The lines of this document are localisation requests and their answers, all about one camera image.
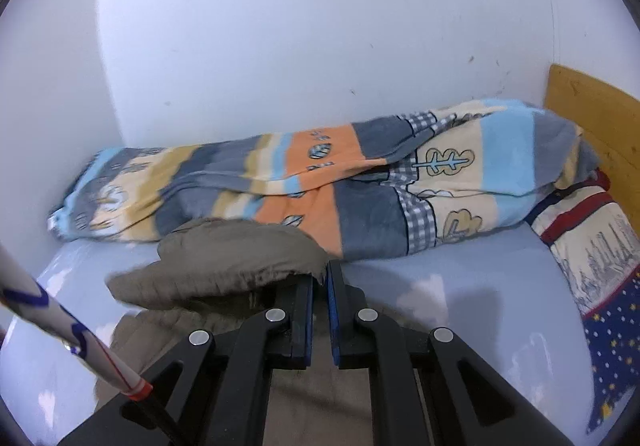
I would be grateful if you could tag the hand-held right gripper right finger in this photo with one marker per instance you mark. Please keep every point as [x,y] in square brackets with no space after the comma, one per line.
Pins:
[331,321]

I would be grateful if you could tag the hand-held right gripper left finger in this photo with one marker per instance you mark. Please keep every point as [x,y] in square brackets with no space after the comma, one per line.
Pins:
[309,321]

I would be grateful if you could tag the light blue bed sheet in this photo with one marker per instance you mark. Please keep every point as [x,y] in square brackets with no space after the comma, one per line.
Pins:
[475,286]

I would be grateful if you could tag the wooden headboard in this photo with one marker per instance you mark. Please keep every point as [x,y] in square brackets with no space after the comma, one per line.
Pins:
[595,111]

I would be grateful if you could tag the patchwork tree-print blanket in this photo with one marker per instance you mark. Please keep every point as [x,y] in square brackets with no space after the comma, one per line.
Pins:
[320,196]

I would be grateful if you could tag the olive puffer jacket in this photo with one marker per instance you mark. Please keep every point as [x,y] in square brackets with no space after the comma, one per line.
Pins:
[225,256]

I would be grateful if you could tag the navy star-print pillow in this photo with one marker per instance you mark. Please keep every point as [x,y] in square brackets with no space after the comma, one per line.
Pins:
[600,276]

